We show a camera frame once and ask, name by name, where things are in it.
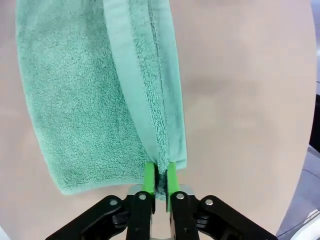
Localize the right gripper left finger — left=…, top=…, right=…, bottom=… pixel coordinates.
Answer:
left=45, top=161, right=158, bottom=240

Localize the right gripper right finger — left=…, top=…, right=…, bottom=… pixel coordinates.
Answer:
left=165, top=161, right=277, bottom=240

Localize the green terry towel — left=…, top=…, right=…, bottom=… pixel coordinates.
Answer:
left=14, top=0, right=189, bottom=203

